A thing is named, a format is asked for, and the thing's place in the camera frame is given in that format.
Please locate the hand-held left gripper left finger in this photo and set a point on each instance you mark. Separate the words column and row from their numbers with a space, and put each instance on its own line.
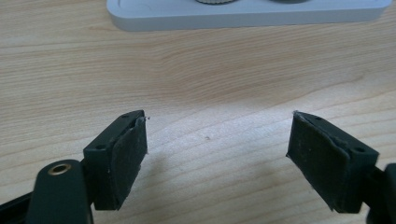
column 120, row 161

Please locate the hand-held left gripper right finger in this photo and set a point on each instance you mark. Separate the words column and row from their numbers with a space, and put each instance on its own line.
column 327, row 168

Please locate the small grey white sneaker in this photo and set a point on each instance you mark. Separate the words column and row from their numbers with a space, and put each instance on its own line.
column 289, row 1
column 214, row 1

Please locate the white two-tier shoe rack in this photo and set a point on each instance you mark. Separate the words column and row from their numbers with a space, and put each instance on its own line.
column 249, row 15

